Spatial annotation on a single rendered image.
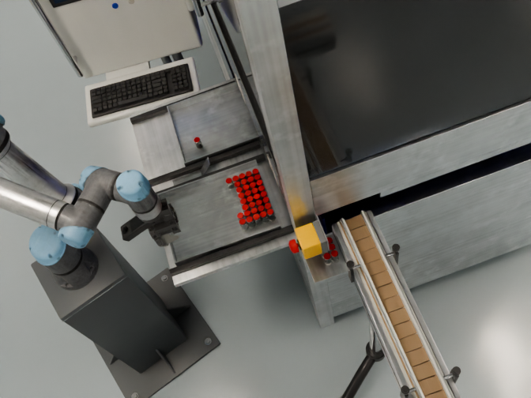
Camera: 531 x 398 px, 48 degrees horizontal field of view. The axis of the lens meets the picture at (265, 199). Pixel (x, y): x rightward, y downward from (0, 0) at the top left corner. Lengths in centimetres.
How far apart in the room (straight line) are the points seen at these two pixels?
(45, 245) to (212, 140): 64
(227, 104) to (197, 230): 50
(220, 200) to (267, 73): 84
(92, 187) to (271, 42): 68
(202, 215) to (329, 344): 96
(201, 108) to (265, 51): 106
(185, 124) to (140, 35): 43
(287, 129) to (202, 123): 83
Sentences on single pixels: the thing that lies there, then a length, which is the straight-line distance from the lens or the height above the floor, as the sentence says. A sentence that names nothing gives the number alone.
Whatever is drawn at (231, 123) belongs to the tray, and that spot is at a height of 88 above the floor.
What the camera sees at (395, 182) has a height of 104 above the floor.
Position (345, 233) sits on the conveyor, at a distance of 178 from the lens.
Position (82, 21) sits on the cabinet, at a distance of 234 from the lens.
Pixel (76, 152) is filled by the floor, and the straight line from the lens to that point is 342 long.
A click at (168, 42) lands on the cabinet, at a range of 243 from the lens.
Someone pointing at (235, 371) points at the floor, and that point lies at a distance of 265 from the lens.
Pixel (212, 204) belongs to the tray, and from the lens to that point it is 194.
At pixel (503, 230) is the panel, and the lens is 246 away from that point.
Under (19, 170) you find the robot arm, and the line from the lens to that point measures 183.
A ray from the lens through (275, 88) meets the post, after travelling 122.
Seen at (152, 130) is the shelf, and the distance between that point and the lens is 217.
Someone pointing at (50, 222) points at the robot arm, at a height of 130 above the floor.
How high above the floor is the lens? 253
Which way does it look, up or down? 60 degrees down
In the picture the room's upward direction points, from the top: 18 degrees counter-clockwise
